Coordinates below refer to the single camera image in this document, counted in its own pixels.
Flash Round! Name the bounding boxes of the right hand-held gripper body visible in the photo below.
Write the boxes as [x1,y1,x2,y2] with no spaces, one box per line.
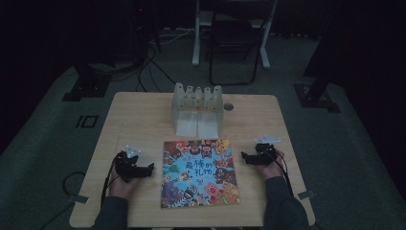
[254,135,282,167]

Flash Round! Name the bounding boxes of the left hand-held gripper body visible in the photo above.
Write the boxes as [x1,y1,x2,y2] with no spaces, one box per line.
[114,144,143,184]

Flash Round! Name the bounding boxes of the colourful picture book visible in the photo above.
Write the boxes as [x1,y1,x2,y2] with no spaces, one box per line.
[160,138,241,209]

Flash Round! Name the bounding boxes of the white book rack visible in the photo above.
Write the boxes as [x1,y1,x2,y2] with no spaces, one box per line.
[170,81,224,140]

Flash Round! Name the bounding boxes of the person's right hand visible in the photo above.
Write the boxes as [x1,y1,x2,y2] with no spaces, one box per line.
[255,149,287,181]

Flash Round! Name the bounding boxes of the person's left hand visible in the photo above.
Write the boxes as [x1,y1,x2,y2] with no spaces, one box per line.
[108,173,142,199]

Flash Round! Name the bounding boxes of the black stand base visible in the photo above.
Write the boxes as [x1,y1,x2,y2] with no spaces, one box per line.
[61,63,113,103]
[293,57,342,113]

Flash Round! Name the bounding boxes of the white-framed desk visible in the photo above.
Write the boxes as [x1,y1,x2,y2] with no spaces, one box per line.
[192,0,278,70]

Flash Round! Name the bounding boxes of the right hand-held gripper cable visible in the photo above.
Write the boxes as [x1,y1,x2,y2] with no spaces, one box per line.
[271,149,295,196]

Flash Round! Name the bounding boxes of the hand-held gripper cable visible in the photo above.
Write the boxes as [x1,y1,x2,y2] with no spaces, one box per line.
[100,158,118,209]
[271,149,295,196]

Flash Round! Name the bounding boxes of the left hand-held gripper cable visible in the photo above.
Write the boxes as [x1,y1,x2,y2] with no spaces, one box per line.
[100,158,118,209]

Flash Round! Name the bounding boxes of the black floor cables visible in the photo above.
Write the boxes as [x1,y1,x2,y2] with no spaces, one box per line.
[135,44,177,94]

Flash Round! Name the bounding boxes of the white floor cable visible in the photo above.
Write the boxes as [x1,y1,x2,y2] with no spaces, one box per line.
[155,28,196,46]

